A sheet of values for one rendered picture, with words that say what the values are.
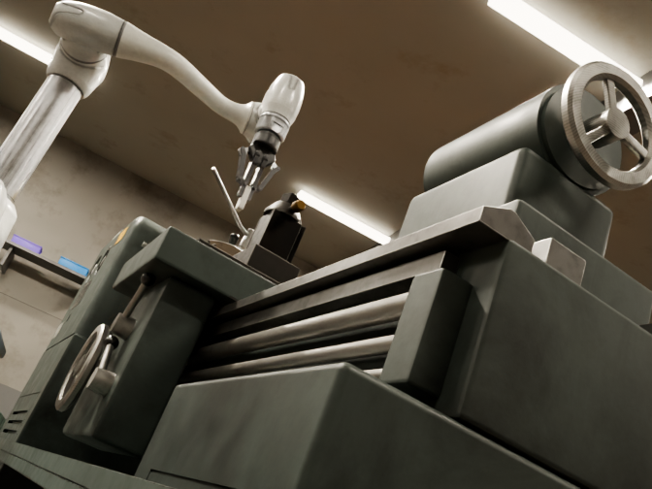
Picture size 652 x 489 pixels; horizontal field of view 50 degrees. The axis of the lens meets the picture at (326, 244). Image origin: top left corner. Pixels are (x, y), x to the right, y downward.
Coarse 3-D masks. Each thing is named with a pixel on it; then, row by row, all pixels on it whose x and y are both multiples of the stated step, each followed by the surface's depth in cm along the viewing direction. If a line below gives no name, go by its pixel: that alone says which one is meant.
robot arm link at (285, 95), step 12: (276, 84) 200; (288, 84) 199; (300, 84) 202; (276, 96) 197; (288, 96) 198; (300, 96) 201; (264, 108) 198; (276, 108) 196; (288, 108) 197; (300, 108) 203; (288, 120) 198
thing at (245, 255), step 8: (248, 248) 130; (256, 248) 128; (264, 248) 128; (240, 256) 133; (248, 256) 127; (256, 256) 127; (264, 256) 128; (272, 256) 129; (248, 264) 126; (256, 264) 127; (264, 264) 128; (272, 264) 129; (280, 264) 129; (288, 264) 130; (264, 272) 127; (272, 272) 128; (280, 272) 129; (288, 272) 130; (296, 272) 131; (280, 280) 129; (288, 280) 129
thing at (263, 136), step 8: (256, 136) 195; (264, 136) 193; (272, 136) 194; (256, 144) 194; (264, 144) 193; (272, 144) 194; (248, 152) 194; (264, 152) 195; (272, 152) 196; (272, 160) 195
